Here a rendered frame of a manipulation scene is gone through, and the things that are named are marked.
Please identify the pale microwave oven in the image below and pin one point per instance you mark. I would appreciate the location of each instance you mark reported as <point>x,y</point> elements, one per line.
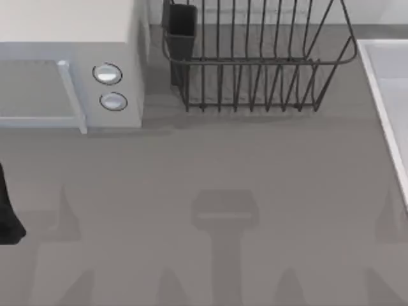
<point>134,79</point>

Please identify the silver microwave knob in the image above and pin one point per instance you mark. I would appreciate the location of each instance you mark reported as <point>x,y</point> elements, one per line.
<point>113,101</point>
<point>107,74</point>

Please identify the black cutlery holder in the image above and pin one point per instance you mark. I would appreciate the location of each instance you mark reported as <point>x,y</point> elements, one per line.
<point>180,32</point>

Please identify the microwave oven door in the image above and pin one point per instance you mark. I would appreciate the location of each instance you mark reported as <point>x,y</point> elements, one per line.
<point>32,92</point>

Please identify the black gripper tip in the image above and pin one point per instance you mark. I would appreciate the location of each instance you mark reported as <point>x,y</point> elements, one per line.
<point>8,220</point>

